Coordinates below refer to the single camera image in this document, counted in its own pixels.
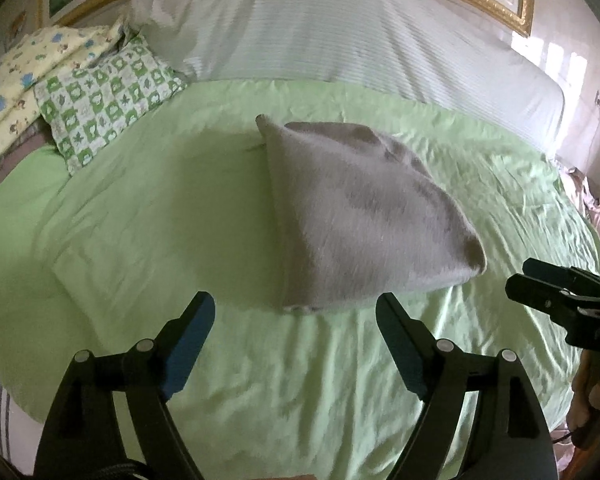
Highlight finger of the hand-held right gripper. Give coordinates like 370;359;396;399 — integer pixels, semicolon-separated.
522;258;600;293
504;273;581;322

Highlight beige fuzzy sweater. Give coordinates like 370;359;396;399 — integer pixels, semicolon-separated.
255;113;488;314

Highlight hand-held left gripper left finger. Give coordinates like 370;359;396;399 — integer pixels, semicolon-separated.
32;291;216;480

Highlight white striped pillow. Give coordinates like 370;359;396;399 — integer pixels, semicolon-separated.
129;0;567;157

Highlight pink cloth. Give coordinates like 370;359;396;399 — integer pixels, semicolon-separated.
555;160;600;251

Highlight green checkered pillow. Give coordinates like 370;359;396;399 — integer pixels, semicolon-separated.
33;34;189;177

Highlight light green bed blanket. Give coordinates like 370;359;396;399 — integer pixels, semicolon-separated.
0;79;600;480

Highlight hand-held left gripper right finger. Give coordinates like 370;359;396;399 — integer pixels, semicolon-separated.
375;292;557;480

